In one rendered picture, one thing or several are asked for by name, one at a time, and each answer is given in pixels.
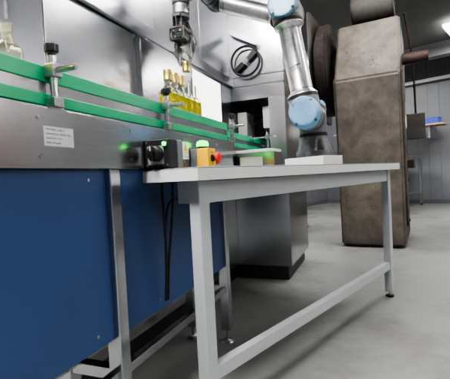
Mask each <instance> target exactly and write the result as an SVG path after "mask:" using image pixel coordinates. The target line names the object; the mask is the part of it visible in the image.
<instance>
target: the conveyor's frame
mask: <svg viewBox="0 0 450 379"><path fill-rule="evenodd" d="M163 138H171V139H176V140H181V141H182V149H183V168H189V167H191V160H190V150H191V149H196V143H197V142H198V141H207V142H208V145H209V148H213V149H215V151H216V152H220V154H221V162H220V163H217V162H216V166H234V163H233V148H232V143H231V142H229V141H222V140H217V139H213V138H206V137H202V136H197V135H190V134H186V133H182V132H175V131H167V130H165V129H159V128H155V127H151V126H144V125H139V124H135V123H128V122H124V121H119V120H112V119H108V118H103V117H97V116H92V115H88V114H81V113H77V112H73V111H60V110H56V109H52V108H48V107H45V106H41V105H34V104H30V103H25V102H18V101H14V100H10V99H3V98H0V169H104V171H119V170H120V169H147V168H146V160H145V146H144V142H145V141H148V140H155V139H163Z"/></svg>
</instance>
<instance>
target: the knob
mask: <svg viewBox="0 0 450 379"><path fill-rule="evenodd" d="M146 155H147V158H148V159H149V161H153V162H159V161H160V160H162V158H163V155H164V152H163V149H162V148H161V147H160V146H148V149H147V152H146Z"/></svg>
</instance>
